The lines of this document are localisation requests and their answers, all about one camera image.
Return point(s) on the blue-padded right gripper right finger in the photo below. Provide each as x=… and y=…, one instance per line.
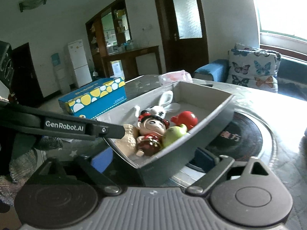
x=205, y=161

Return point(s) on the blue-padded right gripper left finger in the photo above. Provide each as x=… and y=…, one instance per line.
x=99, y=159

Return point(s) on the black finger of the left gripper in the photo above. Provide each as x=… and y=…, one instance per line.
x=112, y=130

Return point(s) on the beige bumpy peanut toy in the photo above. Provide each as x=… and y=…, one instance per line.
x=127, y=144

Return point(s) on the black-haired doll figurine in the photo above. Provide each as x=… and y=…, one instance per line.
x=151, y=130

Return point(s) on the red round toy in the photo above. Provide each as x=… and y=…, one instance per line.
x=187, y=118

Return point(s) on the green round alien toy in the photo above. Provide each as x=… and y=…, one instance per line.
x=173, y=134

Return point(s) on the grey cardboard box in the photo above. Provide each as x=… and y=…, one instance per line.
x=211, y=106

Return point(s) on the white plush rabbit toy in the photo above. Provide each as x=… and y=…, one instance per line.
x=165, y=105

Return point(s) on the grey knit gloved hand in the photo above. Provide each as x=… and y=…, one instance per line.
x=21, y=168

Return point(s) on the blue yellow tissue box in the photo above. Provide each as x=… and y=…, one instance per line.
x=95, y=98

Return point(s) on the black round induction cooktop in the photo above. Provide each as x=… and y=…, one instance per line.
x=244, y=137

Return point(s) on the water dispenser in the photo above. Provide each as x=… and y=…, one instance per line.
x=60, y=74

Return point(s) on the dark wooden side table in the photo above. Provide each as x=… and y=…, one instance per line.
x=128, y=59

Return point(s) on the white refrigerator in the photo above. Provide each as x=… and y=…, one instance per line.
x=79, y=64

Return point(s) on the pink plastic bag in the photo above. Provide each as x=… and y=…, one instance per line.
x=171, y=77

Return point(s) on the dark wooden display cabinet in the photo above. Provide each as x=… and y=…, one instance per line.
x=106, y=32

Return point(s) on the butterfly print cushion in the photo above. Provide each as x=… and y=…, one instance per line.
x=254, y=68

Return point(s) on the blue sofa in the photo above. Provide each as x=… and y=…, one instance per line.
x=289, y=81

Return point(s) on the ceiling light fixture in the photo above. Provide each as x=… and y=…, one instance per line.
x=30, y=4

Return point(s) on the dark wooden door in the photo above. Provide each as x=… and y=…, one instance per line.
x=184, y=38

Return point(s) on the window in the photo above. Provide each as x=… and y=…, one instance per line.
x=283, y=17

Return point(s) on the black camera module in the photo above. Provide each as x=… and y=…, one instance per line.
x=7, y=69

